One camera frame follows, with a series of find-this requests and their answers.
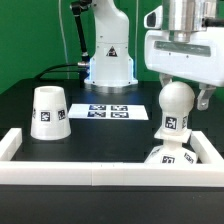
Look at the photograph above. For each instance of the white lamp base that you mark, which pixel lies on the white lamp base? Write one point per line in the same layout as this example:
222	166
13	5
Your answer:
172	150

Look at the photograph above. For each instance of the white U-shaped fence frame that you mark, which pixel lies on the white U-shaped fence frame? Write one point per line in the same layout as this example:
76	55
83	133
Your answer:
208	173

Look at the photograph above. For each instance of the white lamp shade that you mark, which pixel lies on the white lamp shade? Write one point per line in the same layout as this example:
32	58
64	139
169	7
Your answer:
49	116

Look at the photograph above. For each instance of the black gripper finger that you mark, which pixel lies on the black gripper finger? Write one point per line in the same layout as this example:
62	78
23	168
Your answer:
206	91
165	79

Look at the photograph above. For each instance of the white lamp bulb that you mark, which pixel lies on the white lamp bulb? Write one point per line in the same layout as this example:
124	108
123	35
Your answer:
176	100

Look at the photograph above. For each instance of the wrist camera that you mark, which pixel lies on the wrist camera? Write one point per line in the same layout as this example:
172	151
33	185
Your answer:
154	19

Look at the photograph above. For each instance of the white marker sheet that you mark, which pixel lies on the white marker sheet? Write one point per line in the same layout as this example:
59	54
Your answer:
107	111

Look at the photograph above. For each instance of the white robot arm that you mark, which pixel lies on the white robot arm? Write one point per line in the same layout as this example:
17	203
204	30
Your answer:
184	39

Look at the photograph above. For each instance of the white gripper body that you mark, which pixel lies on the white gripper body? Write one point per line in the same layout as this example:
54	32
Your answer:
200	60

